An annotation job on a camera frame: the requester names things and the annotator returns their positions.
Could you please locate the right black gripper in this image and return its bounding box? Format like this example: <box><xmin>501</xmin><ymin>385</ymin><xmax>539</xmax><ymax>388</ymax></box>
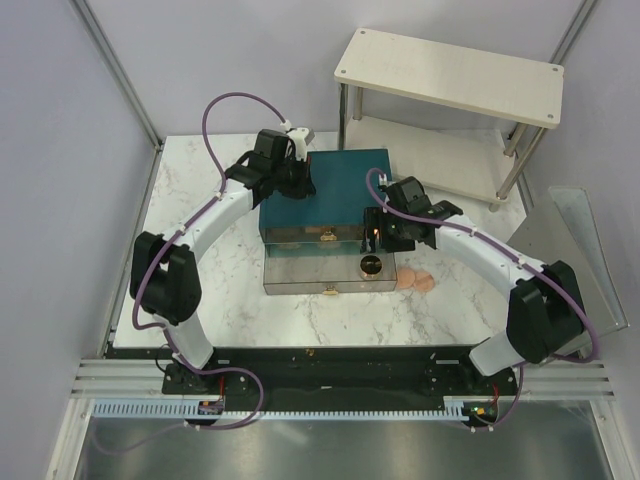
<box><xmin>360</xmin><ymin>206</ymin><xmax>416</xmax><ymax>254</ymax></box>

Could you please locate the round gold compact jar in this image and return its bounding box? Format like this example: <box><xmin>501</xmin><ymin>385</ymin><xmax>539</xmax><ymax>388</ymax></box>
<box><xmin>359</xmin><ymin>255</ymin><xmax>384</xmax><ymax>280</ymax></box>

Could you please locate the teal drawer organizer box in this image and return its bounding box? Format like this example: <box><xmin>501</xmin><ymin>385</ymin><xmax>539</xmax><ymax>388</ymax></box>
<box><xmin>259</xmin><ymin>149</ymin><xmax>397</xmax><ymax>295</ymax></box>

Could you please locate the pink powder puff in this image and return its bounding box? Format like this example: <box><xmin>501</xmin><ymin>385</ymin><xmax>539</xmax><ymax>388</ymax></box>
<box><xmin>413</xmin><ymin>271</ymin><xmax>435</xmax><ymax>293</ymax></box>
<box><xmin>396</xmin><ymin>267</ymin><xmax>416</xmax><ymax>290</ymax></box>

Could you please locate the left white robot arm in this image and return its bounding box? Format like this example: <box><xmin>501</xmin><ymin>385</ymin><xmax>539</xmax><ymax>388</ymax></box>
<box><xmin>129</xmin><ymin>127</ymin><xmax>316</xmax><ymax>393</ymax></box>

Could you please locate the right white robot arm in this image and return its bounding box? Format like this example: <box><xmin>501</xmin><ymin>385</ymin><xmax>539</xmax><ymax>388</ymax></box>
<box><xmin>364</xmin><ymin>168</ymin><xmax>599</xmax><ymax>394</ymax></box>

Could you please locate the white two-tier shelf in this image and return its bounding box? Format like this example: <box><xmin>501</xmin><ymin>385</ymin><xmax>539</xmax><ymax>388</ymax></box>
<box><xmin>334</xmin><ymin>28</ymin><xmax>564</xmax><ymax>211</ymax></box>

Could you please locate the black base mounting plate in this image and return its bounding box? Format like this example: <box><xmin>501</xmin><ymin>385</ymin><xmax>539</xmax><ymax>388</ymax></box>
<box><xmin>162</xmin><ymin>346</ymin><xmax>517</xmax><ymax>411</ymax></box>

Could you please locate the grey metal panel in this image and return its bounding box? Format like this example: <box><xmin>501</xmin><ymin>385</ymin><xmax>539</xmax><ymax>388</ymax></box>
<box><xmin>507</xmin><ymin>186</ymin><xmax>629</xmax><ymax>337</ymax></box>

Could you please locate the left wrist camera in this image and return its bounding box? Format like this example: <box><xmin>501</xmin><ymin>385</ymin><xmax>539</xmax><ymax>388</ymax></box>
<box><xmin>280</xmin><ymin>120</ymin><xmax>315</xmax><ymax>161</ymax></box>

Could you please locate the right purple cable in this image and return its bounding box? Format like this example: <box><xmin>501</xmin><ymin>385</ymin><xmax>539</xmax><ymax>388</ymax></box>
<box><xmin>367</xmin><ymin>168</ymin><xmax>604</xmax><ymax>435</ymax></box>

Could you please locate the purple cable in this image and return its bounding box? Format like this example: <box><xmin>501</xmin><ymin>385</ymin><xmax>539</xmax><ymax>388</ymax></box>
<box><xmin>367</xmin><ymin>168</ymin><xmax>604</xmax><ymax>435</ymax></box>
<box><xmin>92</xmin><ymin>92</ymin><xmax>296</xmax><ymax>455</ymax></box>

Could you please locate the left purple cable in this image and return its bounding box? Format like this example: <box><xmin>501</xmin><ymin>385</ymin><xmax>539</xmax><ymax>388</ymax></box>
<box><xmin>92</xmin><ymin>92</ymin><xmax>296</xmax><ymax>455</ymax></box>

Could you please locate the white slotted cable duct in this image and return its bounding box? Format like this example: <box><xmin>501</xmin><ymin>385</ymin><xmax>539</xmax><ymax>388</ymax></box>
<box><xmin>92</xmin><ymin>399</ymin><xmax>468</xmax><ymax>421</ymax></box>

